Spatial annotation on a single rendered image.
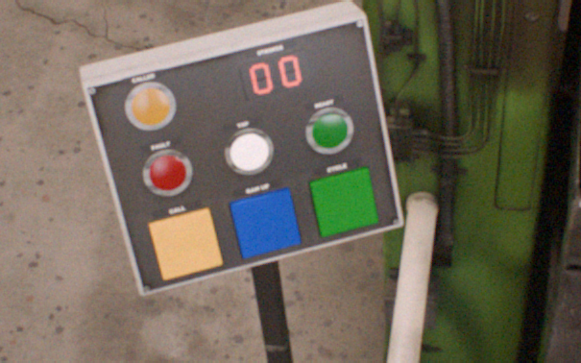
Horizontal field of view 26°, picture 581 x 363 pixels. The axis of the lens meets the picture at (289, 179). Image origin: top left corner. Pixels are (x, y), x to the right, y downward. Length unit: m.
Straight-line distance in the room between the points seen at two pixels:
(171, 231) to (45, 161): 1.50
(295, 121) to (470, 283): 0.79
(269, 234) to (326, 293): 1.14
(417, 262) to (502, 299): 0.34
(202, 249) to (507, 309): 0.87
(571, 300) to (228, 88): 0.65
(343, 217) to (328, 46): 0.22
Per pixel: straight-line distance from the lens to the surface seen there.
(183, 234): 1.51
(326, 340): 2.60
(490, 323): 2.31
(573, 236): 1.73
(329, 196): 1.53
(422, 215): 1.98
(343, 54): 1.48
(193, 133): 1.48
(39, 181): 2.95
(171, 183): 1.49
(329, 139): 1.51
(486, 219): 2.04
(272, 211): 1.52
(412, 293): 1.90
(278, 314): 1.91
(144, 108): 1.46
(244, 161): 1.49
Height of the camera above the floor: 2.24
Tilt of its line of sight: 52 degrees down
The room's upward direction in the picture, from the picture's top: 7 degrees counter-clockwise
